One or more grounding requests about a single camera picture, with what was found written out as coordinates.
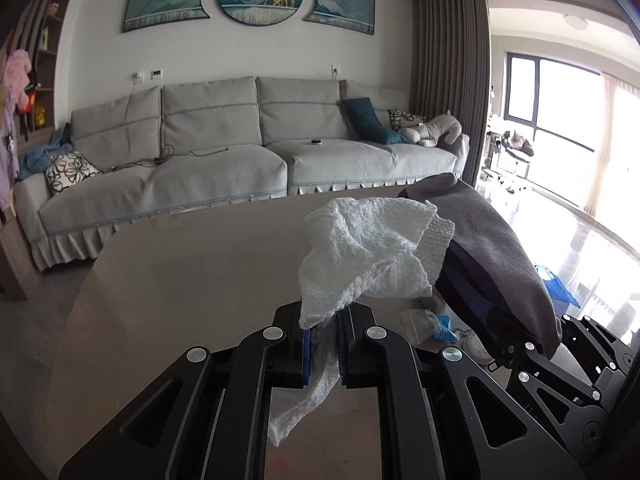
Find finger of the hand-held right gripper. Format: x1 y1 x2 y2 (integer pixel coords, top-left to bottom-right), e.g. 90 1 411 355
487 337 618 466
559 312 637 401

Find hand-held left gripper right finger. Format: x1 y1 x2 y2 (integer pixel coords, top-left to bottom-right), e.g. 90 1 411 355
336 303 585 480

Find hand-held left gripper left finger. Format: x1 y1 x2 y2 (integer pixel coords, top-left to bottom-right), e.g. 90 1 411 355
59 302 310 480

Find white knitted cloth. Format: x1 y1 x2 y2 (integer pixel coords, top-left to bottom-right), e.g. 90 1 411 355
267 197 456 447

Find small white object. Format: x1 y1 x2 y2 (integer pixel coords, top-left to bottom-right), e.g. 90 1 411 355
461 331 497 365

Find clear plastic bag blue contents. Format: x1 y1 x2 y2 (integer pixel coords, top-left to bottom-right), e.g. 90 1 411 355
400 307 460 347

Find sheer white curtain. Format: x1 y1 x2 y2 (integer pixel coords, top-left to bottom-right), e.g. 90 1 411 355
581 71 640 222

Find grey fabric sofa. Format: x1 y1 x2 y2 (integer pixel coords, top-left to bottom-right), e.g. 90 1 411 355
12 76 472 273

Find stool with items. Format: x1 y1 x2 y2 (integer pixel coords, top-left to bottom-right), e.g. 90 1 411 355
491 129 537 194

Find teal pillow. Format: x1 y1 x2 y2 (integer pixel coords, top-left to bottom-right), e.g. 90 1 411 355
369 124 410 145
341 97 392 132

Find black framed window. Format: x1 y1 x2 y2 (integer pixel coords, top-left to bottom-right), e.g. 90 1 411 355
503 51 604 211

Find black white floral pillow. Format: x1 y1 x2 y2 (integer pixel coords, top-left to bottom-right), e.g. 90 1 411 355
388 109 429 133
45 151 104 196

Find grey plush elephant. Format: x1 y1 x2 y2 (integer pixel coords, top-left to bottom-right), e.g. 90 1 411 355
397 111 464 149

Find grey pleated curtain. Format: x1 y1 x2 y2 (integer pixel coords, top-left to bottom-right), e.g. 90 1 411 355
410 0 494 196

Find light blue blanket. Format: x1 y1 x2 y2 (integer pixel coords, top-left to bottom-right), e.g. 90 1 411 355
19 124 76 182

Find lavender garment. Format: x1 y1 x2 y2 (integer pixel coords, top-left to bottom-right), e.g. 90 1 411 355
0 122 19 217

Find pink garment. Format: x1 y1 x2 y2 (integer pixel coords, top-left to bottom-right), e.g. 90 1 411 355
3 48 34 111

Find black charging cable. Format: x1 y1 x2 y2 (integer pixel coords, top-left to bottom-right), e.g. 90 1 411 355
101 146 230 174

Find curved teal landscape wall panel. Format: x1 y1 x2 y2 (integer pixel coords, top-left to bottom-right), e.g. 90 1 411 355
303 0 377 37
121 0 219 34

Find wooden wall shelf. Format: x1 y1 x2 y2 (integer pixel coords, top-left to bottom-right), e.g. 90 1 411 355
14 0 74 147

